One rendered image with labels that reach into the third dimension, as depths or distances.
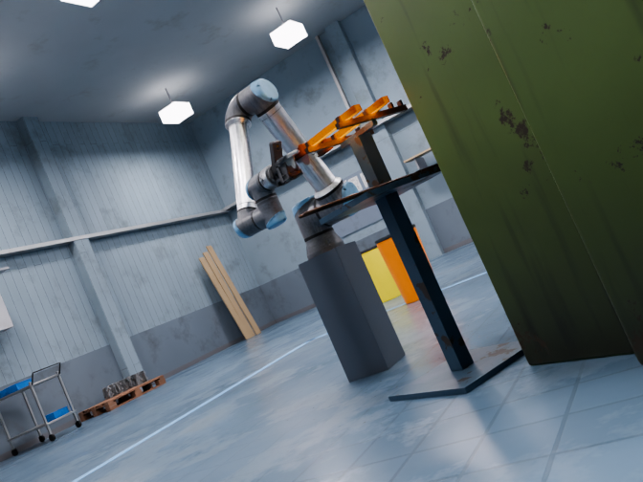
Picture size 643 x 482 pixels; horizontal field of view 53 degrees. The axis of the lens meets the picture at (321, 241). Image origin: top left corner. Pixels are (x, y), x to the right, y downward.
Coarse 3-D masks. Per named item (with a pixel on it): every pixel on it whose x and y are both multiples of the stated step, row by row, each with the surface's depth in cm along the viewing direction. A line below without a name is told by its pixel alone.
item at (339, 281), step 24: (312, 264) 300; (336, 264) 294; (360, 264) 307; (312, 288) 302; (336, 288) 296; (360, 288) 298; (336, 312) 298; (360, 312) 292; (384, 312) 308; (336, 336) 300; (360, 336) 294; (384, 336) 299; (360, 360) 296; (384, 360) 290
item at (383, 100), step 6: (378, 102) 213; (384, 102) 211; (366, 108) 218; (372, 108) 216; (378, 108) 215; (360, 114) 221; (354, 126) 227; (336, 132) 234; (342, 132) 232; (348, 132) 233; (330, 138) 238; (324, 150) 244; (318, 156) 247
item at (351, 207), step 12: (432, 168) 220; (408, 180) 213; (420, 180) 223; (372, 192) 204; (384, 192) 209; (348, 204) 211; (360, 204) 212; (372, 204) 235; (324, 216) 224; (336, 216) 220
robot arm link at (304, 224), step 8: (304, 200) 302; (312, 200) 303; (296, 208) 304; (304, 208) 302; (312, 208) 299; (296, 216) 305; (312, 216) 300; (320, 216) 298; (304, 224) 303; (312, 224) 301; (320, 224) 300; (304, 232) 304; (312, 232) 302
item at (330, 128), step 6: (354, 108) 205; (360, 108) 207; (342, 114) 211; (348, 114) 208; (354, 114) 208; (330, 126) 217; (324, 132) 220; (330, 132) 220; (312, 138) 226; (318, 138) 224; (324, 138) 225; (300, 144) 232; (312, 144) 227; (300, 150) 232; (300, 156) 237
